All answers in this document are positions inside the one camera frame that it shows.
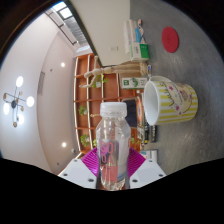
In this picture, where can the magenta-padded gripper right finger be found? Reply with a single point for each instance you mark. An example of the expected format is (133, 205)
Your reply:
(148, 171)

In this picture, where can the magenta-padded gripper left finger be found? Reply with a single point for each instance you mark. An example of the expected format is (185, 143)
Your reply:
(76, 171)

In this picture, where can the clear plastic bottle white cap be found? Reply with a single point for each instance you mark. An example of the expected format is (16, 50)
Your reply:
(112, 143)

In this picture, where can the round recessed ceiling light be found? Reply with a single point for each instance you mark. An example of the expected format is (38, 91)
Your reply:
(62, 64)
(63, 144)

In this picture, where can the yellow striped mug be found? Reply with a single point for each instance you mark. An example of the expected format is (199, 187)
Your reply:
(176, 103)

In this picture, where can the wooden shelf unit with books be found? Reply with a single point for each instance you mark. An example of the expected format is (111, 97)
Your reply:
(83, 96)

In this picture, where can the green and white carton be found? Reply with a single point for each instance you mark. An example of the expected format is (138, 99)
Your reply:
(133, 82)

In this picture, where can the branched ceiling lamp round bulbs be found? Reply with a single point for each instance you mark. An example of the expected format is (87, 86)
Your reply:
(14, 103)

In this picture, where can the ceiling air vent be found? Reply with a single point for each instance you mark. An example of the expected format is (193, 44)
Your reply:
(41, 83)

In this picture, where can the small green white box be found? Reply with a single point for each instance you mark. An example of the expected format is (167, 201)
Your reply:
(140, 51)

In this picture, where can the flat round red coaster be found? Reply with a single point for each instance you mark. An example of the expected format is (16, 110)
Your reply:
(170, 40)

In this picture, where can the stack of white books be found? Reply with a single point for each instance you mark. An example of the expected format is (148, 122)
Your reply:
(130, 35)

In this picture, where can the grey curtain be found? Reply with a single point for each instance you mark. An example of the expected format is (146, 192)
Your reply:
(76, 31)

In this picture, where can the round printed sticker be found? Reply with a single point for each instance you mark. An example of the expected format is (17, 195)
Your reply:
(139, 22)
(141, 31)

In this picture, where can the white partition with dark top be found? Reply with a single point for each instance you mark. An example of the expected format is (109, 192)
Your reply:
(103, 26)

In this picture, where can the small white wall socket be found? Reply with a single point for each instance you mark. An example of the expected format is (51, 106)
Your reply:
(114, 48)

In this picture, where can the black track light rail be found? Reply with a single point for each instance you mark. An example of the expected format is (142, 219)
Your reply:
(60, 25)

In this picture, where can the window with dark frame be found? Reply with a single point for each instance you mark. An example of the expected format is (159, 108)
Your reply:
(62, 9)

